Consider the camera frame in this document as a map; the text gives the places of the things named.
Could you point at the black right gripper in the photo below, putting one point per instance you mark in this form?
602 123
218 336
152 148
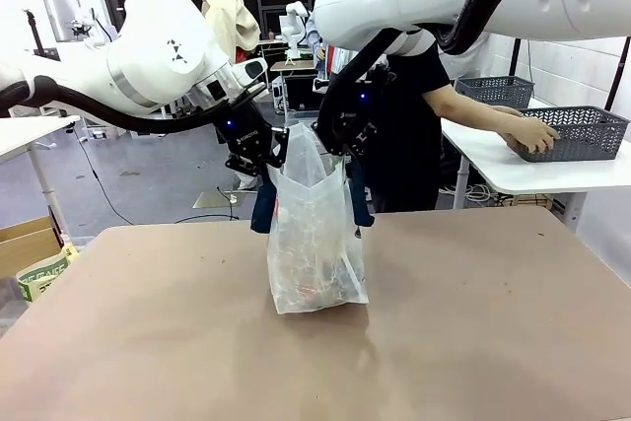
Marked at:
357 108

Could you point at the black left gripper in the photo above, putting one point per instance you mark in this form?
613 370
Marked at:
244 132

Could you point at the large grey plastic basket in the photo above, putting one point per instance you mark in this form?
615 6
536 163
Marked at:
581 132

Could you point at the white side table with baskets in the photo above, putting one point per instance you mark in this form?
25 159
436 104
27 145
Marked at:
522 172

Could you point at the black tripod stand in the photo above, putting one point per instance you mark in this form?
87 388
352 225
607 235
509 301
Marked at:
33 31

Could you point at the person in beige coat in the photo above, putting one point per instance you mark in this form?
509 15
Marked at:
229 17

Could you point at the black equipment case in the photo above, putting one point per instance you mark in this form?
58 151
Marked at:
301 91

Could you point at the black slanted pole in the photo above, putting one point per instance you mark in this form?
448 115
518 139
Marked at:
615 73

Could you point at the small grey plastic basket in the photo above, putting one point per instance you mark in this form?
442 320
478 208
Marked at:
495 91

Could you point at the small white robot arm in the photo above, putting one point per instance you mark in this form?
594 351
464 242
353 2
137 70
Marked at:
296 26

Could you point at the person's left hand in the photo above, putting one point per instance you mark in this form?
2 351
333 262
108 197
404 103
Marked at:
508 109

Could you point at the person in blue shirt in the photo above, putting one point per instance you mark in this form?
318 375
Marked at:
318 41

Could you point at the green and white sack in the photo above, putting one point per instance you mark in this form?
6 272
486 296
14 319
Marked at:
47 273

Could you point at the person in black clothes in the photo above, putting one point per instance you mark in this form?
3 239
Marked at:
409 145

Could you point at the person's right hand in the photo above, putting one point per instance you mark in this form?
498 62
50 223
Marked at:
535 137

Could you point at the person's right forearm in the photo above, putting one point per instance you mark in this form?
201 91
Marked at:
473 110

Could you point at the empty white side table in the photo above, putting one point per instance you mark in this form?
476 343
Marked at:
29 132

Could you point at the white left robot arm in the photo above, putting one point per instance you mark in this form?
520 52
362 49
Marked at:
158 56

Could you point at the brown cardboard box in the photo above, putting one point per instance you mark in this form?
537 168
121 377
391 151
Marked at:
24 246

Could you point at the metal floor plate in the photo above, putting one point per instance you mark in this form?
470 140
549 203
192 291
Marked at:
217 200

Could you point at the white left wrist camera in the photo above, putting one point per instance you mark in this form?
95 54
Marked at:
250 71

